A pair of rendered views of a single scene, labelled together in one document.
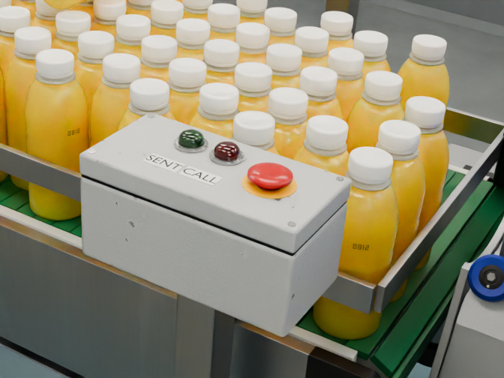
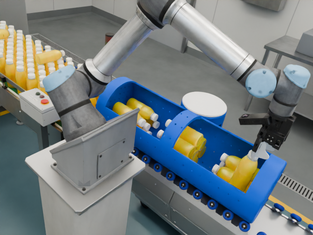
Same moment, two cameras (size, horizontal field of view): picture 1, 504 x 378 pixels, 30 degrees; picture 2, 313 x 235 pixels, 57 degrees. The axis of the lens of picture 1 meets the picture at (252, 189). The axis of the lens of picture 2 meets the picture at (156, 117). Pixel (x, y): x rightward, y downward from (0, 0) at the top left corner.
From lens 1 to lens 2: 95 cm
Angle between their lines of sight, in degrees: 7
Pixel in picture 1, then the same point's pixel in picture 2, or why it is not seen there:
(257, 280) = (39, 117)
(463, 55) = (203, 74)
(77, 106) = (34, 84)
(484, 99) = (201, 86)
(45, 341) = (30, 125)
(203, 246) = (33, 110)
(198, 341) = (38, 126)
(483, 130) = not seen: hidden behind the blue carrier
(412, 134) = not seen: hidden behind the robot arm
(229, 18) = not seen: hidden behind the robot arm
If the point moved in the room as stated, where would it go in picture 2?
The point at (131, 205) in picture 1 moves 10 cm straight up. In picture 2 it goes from (25, 102) to (22, 85)
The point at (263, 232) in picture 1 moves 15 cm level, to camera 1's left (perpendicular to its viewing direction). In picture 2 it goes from (38, 109) to (10, 102)
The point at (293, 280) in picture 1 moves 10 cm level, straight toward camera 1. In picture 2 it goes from (43, 117) to (30, 129)
